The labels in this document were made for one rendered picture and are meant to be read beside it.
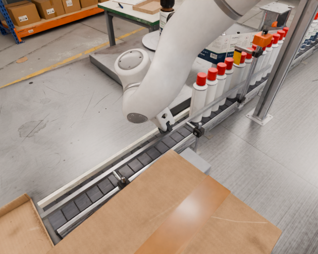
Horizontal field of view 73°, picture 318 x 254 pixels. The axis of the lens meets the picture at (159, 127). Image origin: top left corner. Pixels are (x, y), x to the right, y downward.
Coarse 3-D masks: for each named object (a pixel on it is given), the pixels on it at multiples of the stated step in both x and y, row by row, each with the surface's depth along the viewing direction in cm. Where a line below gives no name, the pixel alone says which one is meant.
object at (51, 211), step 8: (232, 88) 88; (224, 96) 84; (208, 104) 81; (200, 112) 78; (184, 120) 75; (176, 128) 72; (160, 136) 69; (168, 136) 71; (152, 144) 67; (136, 152) 65; (144, 152) 66; (128, 160) 63; (112, 168) 61; (120, 168) 62; (104, 176) 59; (88, 184) 57; (96, 184) 59; (80, 192) 56; (64, 200) 54; (72, 200) 55; (56, 208) 53; (48, 216) 52
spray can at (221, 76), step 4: (220, 64) 77; (224, 64) 77; (220, 68) 77; (224, 68) 76; (220, 72) 78; (224, 72) 78; (220, 76) 79; (224, 76) 79; (220, 80) 79; (224, 80) 79; (220, 84) 80; (224, 84) 81; (220, 88) 81; (216, 92) 83; (220, 92) 83; (216, 96) 84; (216, 104) 87; (212, 108) 89; (216, 108) 89
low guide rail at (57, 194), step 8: (184, 112) 84; (176, 120) 83; (144, 136) 76; (152, 136) 78; (136, 144) 74; (120, 152) 71; (128, 152) 73; (104, 160) 69; (112, 160) 69; (96, 168) 66; (80, 176) 64; (88, 176) 66; (72, 184) 63; (56, 192) 61; (64, 192) 62; (48, 200) 60
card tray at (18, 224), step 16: (0, 208) 62; (16, 208) 66; (32, 208) 66; (0, 224) 63; (16, 224) 63; (32, 224) 63; (0, 240) 60; (16, 240) 60; (32, 240) 60; (48, 240) 60
